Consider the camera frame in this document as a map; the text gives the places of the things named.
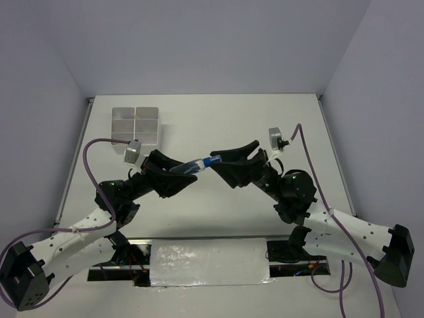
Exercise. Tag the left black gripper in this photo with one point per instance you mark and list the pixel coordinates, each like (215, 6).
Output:
(164, 184)

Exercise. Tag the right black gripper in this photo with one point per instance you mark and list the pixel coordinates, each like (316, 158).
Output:
(238, 173)

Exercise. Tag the clear glue bottle blue cap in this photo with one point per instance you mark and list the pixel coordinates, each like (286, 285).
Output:
(196, 166)

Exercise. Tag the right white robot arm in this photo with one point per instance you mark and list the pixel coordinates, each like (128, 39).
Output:
(319, 230)

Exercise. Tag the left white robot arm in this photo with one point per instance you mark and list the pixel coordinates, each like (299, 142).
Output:
(28, 273)

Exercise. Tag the right white divided container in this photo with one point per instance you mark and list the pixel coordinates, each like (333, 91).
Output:
(148, 126)

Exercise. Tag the white divided container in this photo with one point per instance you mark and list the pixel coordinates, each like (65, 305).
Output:
(148, 126)
(122, 123)

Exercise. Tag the left white divided container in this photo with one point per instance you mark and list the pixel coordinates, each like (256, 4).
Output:
(122, 123)

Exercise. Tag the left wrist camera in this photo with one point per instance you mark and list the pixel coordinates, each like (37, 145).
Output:
(132, 152)

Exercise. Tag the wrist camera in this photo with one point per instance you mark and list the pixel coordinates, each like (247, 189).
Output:
(277, 143)
(132, 152)

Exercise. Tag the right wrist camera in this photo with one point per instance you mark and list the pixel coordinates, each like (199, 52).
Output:
(277, 143)

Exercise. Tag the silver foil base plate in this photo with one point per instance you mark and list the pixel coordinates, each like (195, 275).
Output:
(217, 262)

